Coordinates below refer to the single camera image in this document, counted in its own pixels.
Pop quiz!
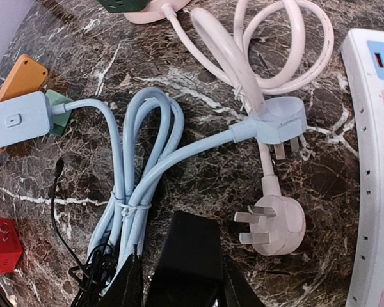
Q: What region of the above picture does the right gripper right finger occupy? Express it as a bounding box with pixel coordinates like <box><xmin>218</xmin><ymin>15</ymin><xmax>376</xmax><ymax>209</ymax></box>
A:
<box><xmin>222</xmin><ymin>256</ymin><xmax>266</xmax><ymax>307</ymax></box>

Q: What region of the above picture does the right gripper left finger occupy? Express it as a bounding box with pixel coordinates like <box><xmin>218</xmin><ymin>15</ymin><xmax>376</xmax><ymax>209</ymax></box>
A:
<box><xmin>96</xmin><ymin>244</ymin><xmax>143</xmax><ymax>307</ymax></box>

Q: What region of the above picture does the black plug adapter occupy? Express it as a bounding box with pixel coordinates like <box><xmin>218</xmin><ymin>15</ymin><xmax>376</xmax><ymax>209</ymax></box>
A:
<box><xmin>145</xmin><ymin>211</ymin><xmax>224</xmax><ymax>306</ymax></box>

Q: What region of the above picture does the red cube socket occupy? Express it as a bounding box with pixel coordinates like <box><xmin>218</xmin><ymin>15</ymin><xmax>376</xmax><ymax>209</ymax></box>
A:
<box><xmin>0</xmin><ymin>218</ymin><xmax>23</xmax><ymax>274</ymax></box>

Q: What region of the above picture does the green plug adapter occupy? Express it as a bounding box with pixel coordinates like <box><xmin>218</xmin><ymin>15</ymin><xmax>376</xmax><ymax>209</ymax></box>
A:
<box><xmin>44</xmin><ymin>89</ymin><xmax>76</xmax><ymax>138</ymax></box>

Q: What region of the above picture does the light blue power strip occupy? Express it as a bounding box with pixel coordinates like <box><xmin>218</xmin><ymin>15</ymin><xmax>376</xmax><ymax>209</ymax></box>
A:
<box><xmin>0</xmin><ymin>91</ymin><xmax>53</xmax><ymax>148</ymax></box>

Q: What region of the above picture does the white power strip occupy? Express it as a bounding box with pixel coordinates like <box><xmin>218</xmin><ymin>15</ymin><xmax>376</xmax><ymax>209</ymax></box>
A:
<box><xmin>341</xmin><ymin>29</ymin><xmax>384</xmax><ymax>306</ymax></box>

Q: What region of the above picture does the pink round socket base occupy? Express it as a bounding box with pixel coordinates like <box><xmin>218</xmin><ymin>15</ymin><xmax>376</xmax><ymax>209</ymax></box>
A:
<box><xmin>124</xmin><ymin>0</ymin><xmax>191</xmax><ymax>24</ymax></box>

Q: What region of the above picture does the orange power strip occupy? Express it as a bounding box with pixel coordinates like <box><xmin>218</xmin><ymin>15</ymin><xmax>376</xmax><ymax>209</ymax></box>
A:
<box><xmin>0</xmin><ymin>53</ymin><xmax>49</xmax><ymax>153</ymax></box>

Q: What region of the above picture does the black adapter thin cable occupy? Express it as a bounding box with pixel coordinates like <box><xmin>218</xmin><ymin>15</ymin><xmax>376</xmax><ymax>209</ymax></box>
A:
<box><xmin>50</xmin><ymin>158</ymin><xmax>119</xmax><ymax>307</ymax></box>

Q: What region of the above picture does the light blue cable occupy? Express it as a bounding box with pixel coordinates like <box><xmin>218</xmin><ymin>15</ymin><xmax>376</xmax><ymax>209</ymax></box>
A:
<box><xmin>51</xmin><ymin>86</ymin><xmax>308</xmax><ymax>301</ymax></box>

